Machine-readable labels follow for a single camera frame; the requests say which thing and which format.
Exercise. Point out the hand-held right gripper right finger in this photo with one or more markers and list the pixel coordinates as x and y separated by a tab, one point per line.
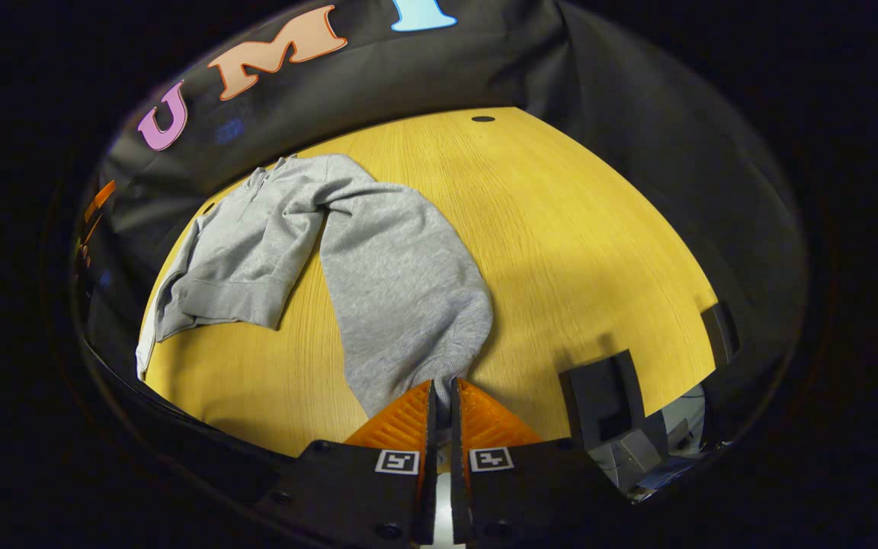
530	488

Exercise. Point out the black backdrop cloth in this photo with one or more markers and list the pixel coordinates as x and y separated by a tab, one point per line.
485	69

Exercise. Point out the dark grey bracket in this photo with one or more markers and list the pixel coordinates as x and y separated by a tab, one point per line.
599	389

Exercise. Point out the grey zip-neck sweatshirt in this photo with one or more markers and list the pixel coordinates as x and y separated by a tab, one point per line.
401	290

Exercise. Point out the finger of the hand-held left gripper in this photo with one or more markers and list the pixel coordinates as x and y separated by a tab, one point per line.
100	198
84	248

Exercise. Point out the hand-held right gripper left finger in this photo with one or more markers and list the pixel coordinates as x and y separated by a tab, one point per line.
347	488

